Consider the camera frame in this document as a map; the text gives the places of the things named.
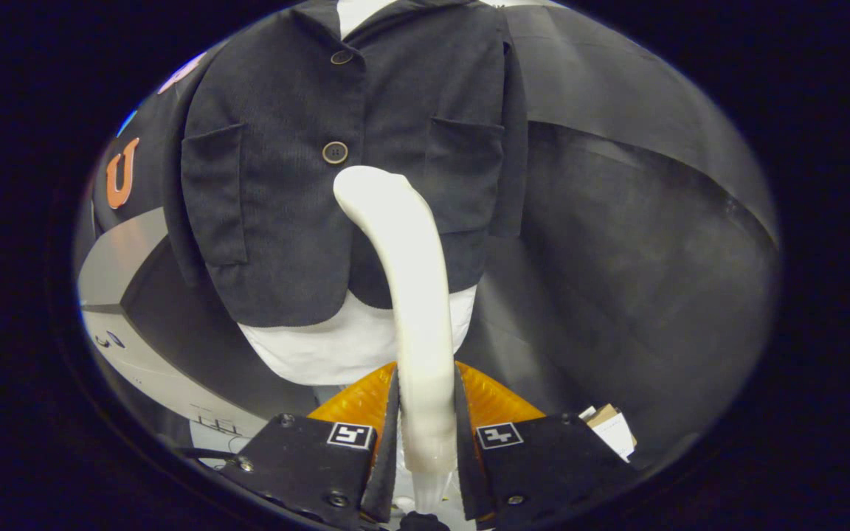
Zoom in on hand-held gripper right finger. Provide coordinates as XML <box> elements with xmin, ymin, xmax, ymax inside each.
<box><xmin>455</xmin><ymin>361</ymin><xmax>636</xmax><ymax>530</ymax></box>

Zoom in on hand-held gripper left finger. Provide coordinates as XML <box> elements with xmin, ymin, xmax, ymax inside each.
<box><xmin>218</xmin><ymin>361</ymin><xmax>401</xmax><ymax>531</ymax></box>

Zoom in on black button jacket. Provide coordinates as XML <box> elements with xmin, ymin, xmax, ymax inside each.
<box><xmin>163</xmin><ymin>0</ymin><xmax>529</xmax><ymax>329</ymax></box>

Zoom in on white mannequin torso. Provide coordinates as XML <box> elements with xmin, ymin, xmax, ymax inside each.
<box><xmin>237</xmin><ymin>0</ymin><xmax>479</xmax><ymax>386</ymax></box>

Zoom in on small cardboard box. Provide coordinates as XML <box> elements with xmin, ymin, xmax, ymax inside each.
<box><xmin>578</xmin><ymin>403</ymin><xmax>638</xmax><ymax>463</ymax></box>

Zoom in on black backdrop cloth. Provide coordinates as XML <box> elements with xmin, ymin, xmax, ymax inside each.
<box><xmin>75</xmin><ymin>0</ymin><xmax>780</xmax><ymax>465</ymax></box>

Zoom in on grey cabinet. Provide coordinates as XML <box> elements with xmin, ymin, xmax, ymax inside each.
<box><xmin>77</xmin><ymin>206</ymin><xmax>322</xmax><ymax>443</ymax></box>

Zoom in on black floor cables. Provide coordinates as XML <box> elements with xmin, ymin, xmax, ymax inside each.
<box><xmin>189</xmin><ymin>435</ymin><xmax>249</xmax><ymax>465</ymax></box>

